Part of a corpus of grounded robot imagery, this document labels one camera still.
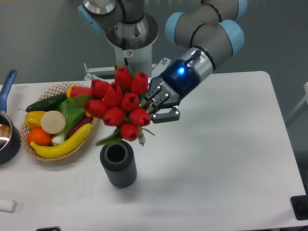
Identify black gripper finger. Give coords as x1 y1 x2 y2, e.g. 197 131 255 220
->
151 107 180 124

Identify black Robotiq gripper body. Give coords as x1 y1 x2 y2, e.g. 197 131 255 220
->
145 59 200 113

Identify red tulip bouquet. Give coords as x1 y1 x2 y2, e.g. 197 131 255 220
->
70 66 151 145

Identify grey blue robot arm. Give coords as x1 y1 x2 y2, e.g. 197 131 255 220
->
78 0 247 123

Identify dark grey ribbed vase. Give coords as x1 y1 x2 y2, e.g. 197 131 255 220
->
100 141 137 188

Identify purple eggplant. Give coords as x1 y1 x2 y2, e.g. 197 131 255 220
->
67 117 93 138

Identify green leafy bok choy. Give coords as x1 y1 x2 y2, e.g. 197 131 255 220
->
51 98 85 146

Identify yellow squash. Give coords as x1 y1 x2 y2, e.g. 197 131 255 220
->
66 87 72 98

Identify woven wicker basket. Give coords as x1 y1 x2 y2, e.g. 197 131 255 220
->
20 82 98 162

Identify green cucumber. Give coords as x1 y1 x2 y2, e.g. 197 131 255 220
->
18 94 67 113

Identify round beige onion slice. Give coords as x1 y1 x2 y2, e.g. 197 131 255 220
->
40 111 66 134

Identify yellow banana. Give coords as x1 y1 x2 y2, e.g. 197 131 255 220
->
30 123 92 159

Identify yellow bell pepper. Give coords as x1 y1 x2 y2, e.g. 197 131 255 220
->
24 111 46 129

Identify orange fruit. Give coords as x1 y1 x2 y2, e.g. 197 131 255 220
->
27 128 51 146

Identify black device at table edge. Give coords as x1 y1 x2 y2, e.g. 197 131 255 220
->
290 195 308 220

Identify smartphone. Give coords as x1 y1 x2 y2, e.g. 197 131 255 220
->
36 226 62 231

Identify white cylinder object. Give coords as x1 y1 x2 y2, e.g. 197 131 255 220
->
0 198 17 213

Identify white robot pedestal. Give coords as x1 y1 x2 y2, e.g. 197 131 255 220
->
83 13 171 81

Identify white frame at right edge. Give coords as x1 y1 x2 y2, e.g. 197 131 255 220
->
285 82 308 127

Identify dark pot with blue handle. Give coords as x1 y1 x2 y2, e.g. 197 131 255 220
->
0 69 21 165

